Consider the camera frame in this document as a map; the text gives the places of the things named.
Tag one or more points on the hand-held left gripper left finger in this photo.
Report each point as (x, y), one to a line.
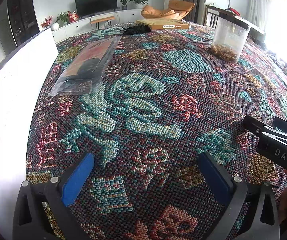
(77, 180)

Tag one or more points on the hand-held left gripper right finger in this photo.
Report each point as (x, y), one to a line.
(214, 180)

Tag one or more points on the clear plastic bag with clothes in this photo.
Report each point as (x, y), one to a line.
(88, 65)

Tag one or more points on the clear jar with black lid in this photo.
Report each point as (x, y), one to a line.
(229, 37)

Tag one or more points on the colourful woven patterned blanket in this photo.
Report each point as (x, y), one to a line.
(143, 110)

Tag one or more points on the red cloth item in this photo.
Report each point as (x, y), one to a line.
(233, 11)

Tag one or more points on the dark wooden slatted chair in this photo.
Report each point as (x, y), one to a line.
(212, 16)

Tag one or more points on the white sheer curtain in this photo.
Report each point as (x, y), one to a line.
(261, 2)

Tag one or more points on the flat yellow cardboard box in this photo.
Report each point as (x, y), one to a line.
(162, 24)

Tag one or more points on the orange lounge chair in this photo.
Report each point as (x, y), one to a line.
(173, 7)

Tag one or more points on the small black cloth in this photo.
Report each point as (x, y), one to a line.
(136, 29)

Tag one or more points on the white television cabinet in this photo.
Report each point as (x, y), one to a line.
(83, 26)

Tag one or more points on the white round vase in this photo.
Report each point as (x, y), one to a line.
(55, 26)

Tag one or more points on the red flower bouquet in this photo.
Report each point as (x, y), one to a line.
(46, 22)

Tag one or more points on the green leafy plant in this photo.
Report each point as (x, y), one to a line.
(63, 17)

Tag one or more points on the wooden stool with metal legs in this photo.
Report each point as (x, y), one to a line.
(102, 18)

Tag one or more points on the red festive decoration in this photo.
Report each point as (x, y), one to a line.
(72, 16)

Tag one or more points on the tall black display cabinet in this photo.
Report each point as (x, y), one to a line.
(21, 17)

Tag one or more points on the black flat television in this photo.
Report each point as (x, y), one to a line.
(96, 3)

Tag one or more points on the small dark potted plant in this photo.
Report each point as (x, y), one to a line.
(124, 4)

